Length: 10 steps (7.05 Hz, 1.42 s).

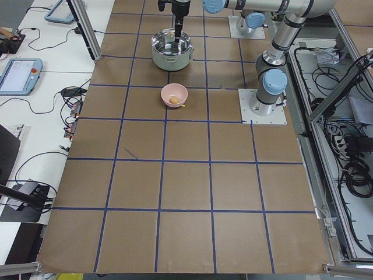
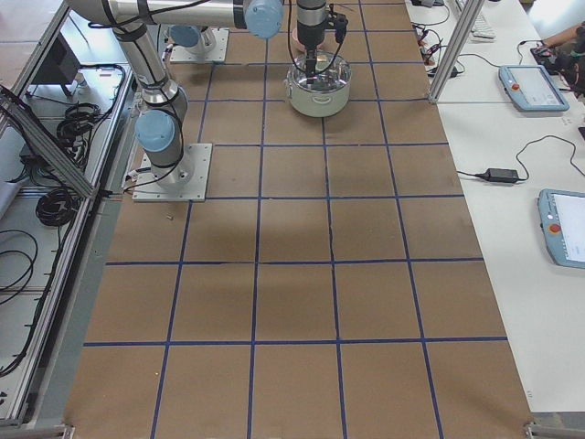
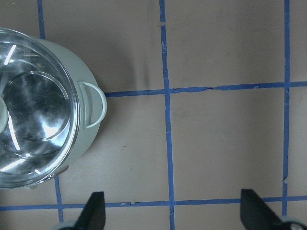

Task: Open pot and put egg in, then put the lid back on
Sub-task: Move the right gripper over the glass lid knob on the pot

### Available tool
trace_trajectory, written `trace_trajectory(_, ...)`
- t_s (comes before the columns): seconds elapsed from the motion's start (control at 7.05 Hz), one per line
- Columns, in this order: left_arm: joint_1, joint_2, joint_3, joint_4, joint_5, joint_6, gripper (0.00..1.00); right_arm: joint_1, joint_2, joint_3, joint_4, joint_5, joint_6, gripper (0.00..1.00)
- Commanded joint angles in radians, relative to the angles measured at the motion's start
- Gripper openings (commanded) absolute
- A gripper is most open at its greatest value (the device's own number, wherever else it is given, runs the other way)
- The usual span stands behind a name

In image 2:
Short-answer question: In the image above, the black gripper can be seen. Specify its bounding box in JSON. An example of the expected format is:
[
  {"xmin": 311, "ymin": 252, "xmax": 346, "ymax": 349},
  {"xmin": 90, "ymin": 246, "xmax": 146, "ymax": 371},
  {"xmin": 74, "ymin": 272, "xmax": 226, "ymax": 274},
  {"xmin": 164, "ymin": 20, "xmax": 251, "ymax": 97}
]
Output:
[{"xmin": 297, "ymin": 21, "xmax": 325, "ymax": 81}]

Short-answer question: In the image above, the glass pot lid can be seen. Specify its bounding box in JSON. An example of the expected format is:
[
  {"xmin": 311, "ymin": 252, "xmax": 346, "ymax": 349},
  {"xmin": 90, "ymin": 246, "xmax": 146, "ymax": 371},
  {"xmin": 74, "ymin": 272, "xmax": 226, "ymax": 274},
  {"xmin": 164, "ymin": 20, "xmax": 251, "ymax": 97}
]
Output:
[{"xmin": 287, "ymin": 51, "xmax": 352, "ymax": 93}]

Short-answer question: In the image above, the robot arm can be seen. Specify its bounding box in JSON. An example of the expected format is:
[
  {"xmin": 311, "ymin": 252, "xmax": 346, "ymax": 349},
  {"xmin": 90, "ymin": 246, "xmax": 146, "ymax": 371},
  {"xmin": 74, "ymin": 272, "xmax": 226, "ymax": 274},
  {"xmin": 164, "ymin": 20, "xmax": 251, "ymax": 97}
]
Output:
[
  {"xmin": 68, "ymin": 1, "xmax": 284, "ymax": 192},
  {"xmin": 169, "ymin": 25, "xmax": 216, "ymax": 57}
]

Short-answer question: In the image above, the pale green electric pot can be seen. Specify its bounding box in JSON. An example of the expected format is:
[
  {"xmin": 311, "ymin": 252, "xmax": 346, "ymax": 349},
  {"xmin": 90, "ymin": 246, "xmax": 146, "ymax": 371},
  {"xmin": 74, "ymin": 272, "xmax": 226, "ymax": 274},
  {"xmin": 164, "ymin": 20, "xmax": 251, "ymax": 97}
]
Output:
[{"xmin": 284, "ymin": 76, "xmax": 350, "ymax": 118}]

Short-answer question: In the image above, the pink bowl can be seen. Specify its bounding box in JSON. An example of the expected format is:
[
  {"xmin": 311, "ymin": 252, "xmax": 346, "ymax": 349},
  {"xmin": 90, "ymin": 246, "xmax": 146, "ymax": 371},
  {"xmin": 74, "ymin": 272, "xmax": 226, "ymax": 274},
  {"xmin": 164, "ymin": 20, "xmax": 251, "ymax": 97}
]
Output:
[{"xmin": 291, "ymin": 27, "xmax": 304, "ymax": 51}]

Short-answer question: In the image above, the white keyboard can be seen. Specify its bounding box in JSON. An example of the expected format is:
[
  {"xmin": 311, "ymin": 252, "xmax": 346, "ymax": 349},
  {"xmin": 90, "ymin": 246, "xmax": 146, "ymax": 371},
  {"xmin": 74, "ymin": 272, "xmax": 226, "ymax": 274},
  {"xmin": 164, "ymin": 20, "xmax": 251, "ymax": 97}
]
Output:
[{"xmin": 471, "ymin": 13, "xmax": 496, "ymax": 41}]

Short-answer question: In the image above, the black power adapter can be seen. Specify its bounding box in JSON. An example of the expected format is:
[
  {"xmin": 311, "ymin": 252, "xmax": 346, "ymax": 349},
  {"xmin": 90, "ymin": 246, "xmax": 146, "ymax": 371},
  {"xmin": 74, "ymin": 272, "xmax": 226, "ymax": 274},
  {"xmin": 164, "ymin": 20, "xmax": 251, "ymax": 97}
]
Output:
[{"xmin": 474, "ymin": 168, "xmax": 521, "ymax": 184}]

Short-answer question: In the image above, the far teach pendant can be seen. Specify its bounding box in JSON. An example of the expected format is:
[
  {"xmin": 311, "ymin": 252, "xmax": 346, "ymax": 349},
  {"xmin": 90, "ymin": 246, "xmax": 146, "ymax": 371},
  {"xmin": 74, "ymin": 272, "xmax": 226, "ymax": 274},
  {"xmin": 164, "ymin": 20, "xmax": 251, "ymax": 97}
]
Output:
[{"xmin": 498, "ymin": 65, "xmax": 569, "ymax": 112}]

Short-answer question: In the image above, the teach pendant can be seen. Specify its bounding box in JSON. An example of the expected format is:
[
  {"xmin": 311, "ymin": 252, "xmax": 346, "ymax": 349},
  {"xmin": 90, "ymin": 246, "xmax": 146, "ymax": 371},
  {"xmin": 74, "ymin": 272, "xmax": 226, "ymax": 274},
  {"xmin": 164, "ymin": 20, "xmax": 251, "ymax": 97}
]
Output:
[
  {"xmin": 537, "ymin": 188, "xmax": 584, "ymax": 269},
  {"xmin": 498, "ymin": 65, "xmax": 569, "ymax": 112}
]

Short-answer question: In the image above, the brown paper table mat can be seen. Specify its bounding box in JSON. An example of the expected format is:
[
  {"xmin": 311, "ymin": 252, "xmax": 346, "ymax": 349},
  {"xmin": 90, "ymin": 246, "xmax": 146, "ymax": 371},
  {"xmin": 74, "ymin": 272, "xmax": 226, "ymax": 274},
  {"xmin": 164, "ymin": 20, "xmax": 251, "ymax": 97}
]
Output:
[{"xmin": 65, "ymin": 1, "xmax": 530, "ymax": 438}]

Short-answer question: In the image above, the near teach pendant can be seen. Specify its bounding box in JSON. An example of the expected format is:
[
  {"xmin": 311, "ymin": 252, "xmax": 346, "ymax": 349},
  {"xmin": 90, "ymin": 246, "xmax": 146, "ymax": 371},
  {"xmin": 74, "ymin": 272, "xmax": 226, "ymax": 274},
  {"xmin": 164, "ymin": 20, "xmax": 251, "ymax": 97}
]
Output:
[{"xmin": 537, "ymin": 188, "xmax": 584, "ymax": 269}]

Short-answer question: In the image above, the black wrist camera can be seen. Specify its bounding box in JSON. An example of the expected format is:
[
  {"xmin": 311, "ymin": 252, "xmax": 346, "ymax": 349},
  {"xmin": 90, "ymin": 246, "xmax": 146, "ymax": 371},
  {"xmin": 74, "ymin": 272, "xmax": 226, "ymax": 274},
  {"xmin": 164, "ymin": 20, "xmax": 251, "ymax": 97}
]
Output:
[{"xmin": 328, "ymin": 12, "xmax": 348, "ymax": 45}]

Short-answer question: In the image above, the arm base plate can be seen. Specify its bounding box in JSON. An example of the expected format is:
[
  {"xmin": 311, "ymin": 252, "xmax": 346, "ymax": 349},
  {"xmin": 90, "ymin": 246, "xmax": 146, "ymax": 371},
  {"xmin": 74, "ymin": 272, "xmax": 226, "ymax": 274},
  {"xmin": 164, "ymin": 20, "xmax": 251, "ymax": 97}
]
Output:
[
  {"xmin": 132, "ymin": 144, "xmax": 213, "ymax": 202},
  {"xmin": 168, "ymin": 25, "xmax": 229, "ymax": 64}
]

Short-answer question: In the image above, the aluminium frame post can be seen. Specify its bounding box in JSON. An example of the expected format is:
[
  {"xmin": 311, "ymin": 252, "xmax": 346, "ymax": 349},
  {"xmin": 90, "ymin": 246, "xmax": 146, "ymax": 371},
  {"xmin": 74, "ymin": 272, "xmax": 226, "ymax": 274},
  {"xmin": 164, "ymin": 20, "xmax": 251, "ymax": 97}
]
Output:
[{"xmin": 428, "ymin": 0, "xmax": 484, "ymax": 103}]

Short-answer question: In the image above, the black cable coil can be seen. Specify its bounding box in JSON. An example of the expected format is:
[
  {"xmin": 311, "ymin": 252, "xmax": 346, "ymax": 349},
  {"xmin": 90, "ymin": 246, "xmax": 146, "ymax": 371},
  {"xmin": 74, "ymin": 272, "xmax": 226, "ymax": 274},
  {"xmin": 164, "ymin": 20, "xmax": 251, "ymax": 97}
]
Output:
[{"xmin": 36, "ymin": 187, "xmax": 78, "ymax": 227}]

